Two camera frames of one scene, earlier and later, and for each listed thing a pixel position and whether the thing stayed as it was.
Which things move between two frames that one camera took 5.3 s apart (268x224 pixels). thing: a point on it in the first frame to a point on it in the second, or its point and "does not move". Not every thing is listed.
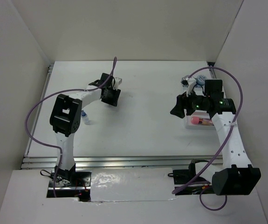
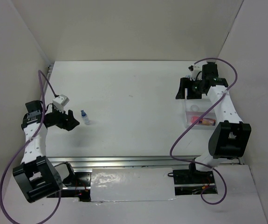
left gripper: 114,101 to 69,124
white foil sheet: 126,184 does not move
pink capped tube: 195,120 does not move
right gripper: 182,102 to 181,94
